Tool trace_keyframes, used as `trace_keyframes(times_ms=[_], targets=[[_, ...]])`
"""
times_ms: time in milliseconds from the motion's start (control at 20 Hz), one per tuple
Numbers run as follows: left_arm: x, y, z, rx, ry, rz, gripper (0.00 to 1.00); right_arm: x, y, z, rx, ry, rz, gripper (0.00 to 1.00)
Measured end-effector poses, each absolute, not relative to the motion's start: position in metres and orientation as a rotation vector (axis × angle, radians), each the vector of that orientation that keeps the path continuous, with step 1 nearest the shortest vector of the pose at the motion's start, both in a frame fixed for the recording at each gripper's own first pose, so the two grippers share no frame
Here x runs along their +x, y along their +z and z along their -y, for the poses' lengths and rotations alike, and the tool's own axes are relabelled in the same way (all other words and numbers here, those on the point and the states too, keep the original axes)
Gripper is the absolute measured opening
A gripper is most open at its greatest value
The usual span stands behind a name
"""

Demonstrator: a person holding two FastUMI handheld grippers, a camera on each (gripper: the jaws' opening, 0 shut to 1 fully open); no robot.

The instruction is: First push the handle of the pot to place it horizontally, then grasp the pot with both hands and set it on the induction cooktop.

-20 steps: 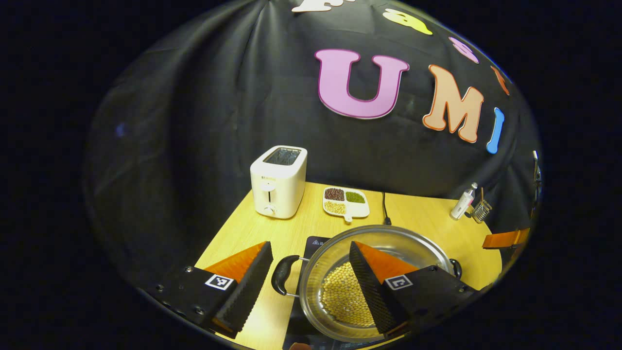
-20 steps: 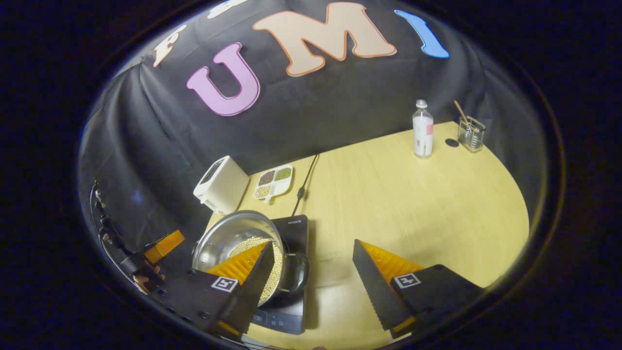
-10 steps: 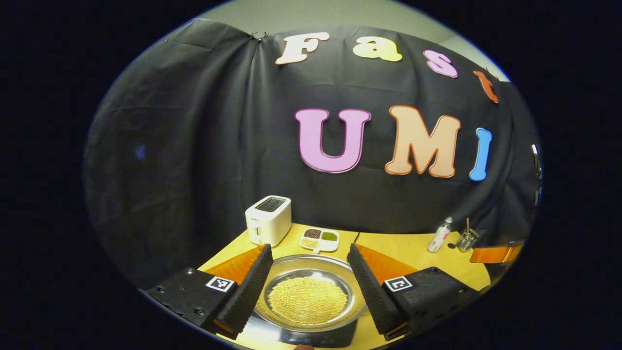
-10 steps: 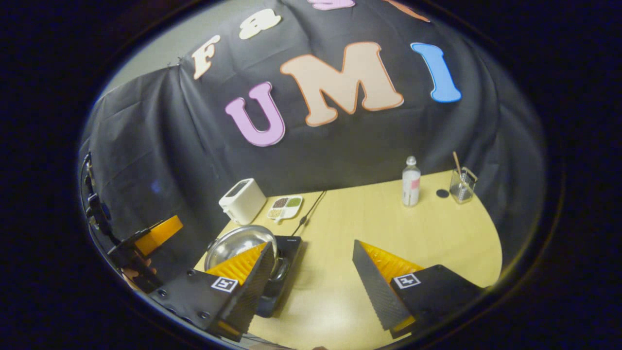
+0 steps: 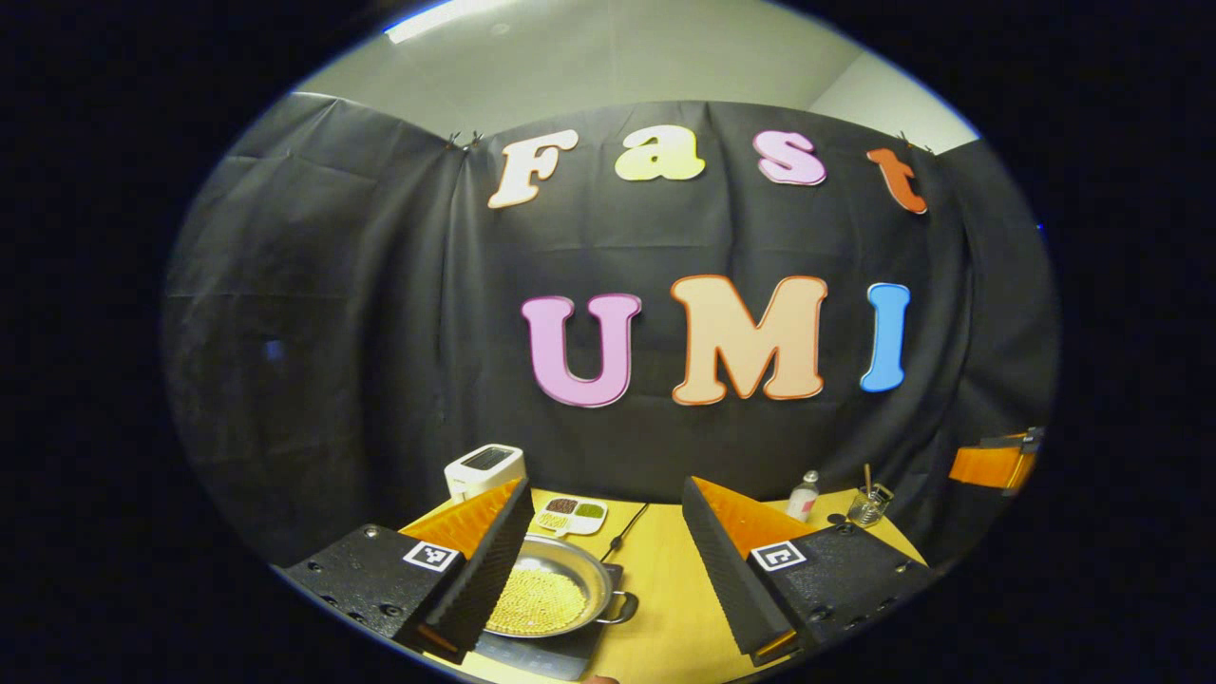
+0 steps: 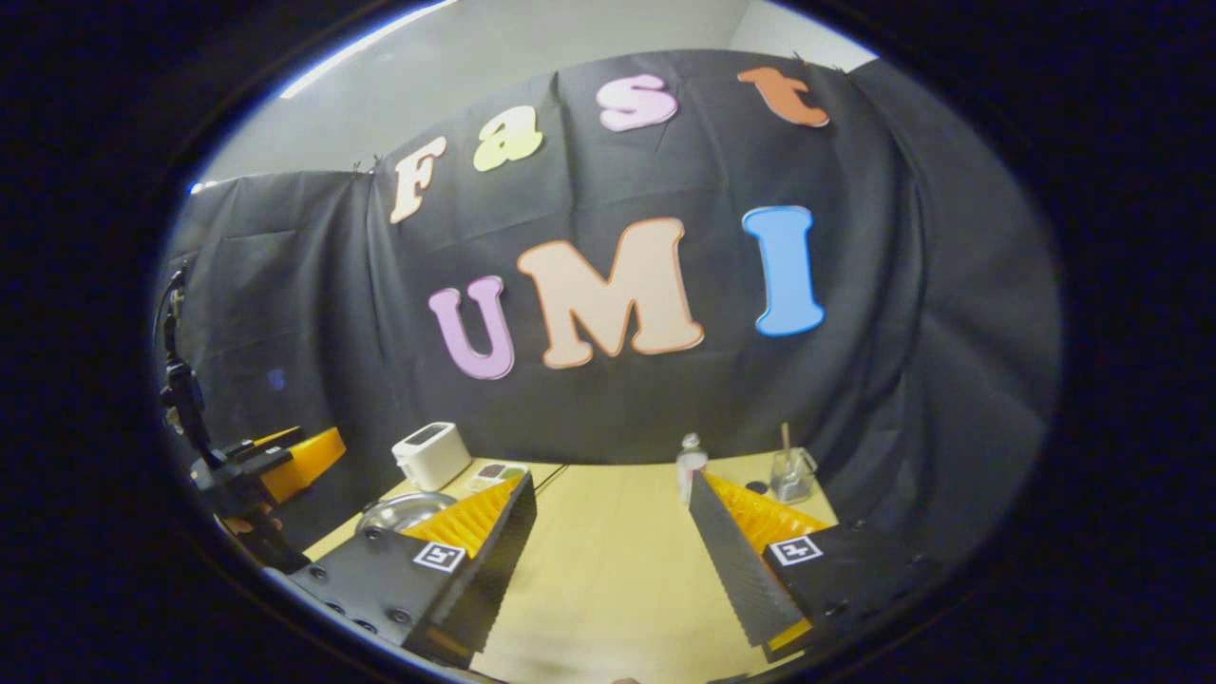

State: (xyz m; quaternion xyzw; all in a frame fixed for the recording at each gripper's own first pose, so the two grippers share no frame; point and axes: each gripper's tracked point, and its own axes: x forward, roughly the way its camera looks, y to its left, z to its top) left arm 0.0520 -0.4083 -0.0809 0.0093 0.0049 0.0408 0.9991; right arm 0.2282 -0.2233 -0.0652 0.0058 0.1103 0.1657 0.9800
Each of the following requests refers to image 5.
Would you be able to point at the white plastic bottle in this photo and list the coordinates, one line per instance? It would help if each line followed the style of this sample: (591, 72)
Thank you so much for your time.
(801, 502)

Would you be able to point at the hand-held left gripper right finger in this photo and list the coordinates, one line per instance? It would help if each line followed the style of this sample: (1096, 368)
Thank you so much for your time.
(731, 579)

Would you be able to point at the stainless steel pot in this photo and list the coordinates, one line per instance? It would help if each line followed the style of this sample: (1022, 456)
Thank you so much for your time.
(581, 560)

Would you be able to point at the black induction cooktop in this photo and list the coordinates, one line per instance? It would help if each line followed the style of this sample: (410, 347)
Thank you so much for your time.
(551, 655)

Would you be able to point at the pile of yellow soybeans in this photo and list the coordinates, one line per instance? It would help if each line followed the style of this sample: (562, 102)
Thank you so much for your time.
(541, 598)

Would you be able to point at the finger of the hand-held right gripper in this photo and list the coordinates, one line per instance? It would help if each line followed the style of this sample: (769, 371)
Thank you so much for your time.
(983, 465)

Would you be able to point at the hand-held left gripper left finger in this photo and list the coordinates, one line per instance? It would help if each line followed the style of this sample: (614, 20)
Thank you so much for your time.
(484, 579)

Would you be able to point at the small glass with stick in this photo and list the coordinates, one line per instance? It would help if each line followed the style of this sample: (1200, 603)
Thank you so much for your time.
(866, 511)

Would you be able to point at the white toaster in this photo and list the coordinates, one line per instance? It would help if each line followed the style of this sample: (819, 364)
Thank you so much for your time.
(475, 475)

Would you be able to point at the white divided bean dish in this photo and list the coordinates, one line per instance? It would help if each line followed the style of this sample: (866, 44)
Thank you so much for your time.
(570, 521)

